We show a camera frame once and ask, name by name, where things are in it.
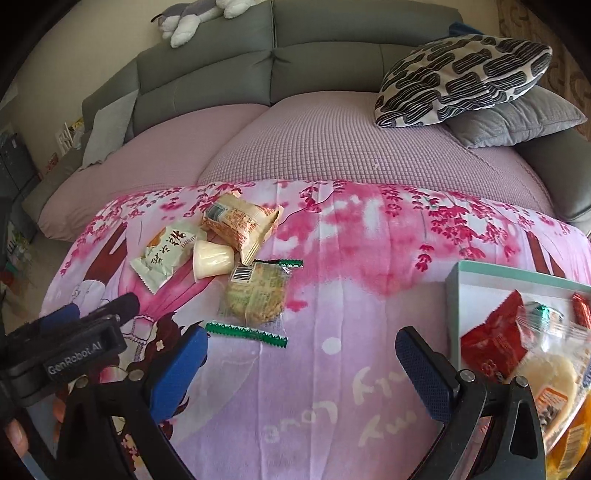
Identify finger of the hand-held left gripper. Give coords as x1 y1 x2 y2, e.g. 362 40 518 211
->
39 302 81 330
81 292 140 321

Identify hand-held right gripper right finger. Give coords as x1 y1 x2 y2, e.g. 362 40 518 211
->
394 325 548 480

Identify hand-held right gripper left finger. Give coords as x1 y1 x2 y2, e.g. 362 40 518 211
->
55 323 209 480

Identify teal cardboard box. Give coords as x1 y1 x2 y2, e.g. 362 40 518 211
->
444 260 591 480

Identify clear cookie packet green edges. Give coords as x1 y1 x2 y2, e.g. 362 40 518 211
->
204 258 304 349

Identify yellow clear cake packet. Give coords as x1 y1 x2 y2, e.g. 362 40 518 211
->
547 406 591 480

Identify person's left hand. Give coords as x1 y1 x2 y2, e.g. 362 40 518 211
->
2 419 29 459

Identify white green snack packet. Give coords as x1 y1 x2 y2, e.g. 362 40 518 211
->
129 218 199 295

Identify large red snack packet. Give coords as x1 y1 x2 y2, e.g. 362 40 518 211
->
460 290 529 381

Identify cream jelly cup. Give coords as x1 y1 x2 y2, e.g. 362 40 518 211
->
192 240 236 283

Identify pink printed blanket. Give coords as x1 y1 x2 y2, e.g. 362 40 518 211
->
37 179 591 480

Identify clear white cake packet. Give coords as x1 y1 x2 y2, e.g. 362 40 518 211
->
512 318 591 439

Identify orange patterned snack packet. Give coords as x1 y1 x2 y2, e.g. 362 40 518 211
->
199 193 284 266

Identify dark cabinet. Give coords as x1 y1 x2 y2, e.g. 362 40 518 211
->
0 131 40 199

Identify small red snack packet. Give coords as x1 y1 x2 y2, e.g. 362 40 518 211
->
571 292 591 330

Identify white magazine rack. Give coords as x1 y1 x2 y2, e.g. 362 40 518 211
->
44 117 86 171

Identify light grey cushion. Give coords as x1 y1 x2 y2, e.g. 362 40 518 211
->
78 89 139 171

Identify pink waffle sofa cover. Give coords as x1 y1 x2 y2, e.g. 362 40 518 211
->
37 90 552 243

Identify grey sofa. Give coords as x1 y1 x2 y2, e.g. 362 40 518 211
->
21 0 591 236

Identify grey pillow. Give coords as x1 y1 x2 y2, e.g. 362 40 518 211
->
443 85 588 149

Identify grey white plush toy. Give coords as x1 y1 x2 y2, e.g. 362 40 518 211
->
151 0 273 48

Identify black white patterned pillow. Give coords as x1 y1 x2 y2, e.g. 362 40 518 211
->
374 34 553 128

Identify beige patterned curtain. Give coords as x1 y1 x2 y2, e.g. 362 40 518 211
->
496 0 591 121

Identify blue cloth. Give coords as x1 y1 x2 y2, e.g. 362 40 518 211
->
448 21 485 38

